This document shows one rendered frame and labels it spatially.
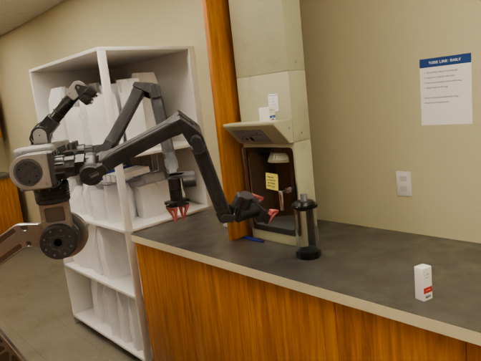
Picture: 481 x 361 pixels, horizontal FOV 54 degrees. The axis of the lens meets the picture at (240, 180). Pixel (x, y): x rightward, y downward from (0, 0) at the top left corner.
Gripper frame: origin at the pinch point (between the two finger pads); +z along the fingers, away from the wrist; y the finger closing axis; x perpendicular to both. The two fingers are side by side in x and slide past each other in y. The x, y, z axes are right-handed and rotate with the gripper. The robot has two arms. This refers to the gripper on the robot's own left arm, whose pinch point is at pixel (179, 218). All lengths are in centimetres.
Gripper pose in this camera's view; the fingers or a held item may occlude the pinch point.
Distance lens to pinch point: 220.8
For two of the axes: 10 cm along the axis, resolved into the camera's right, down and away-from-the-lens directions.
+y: 7.2, -2.0, 6.6
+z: 1.1, 9.8, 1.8
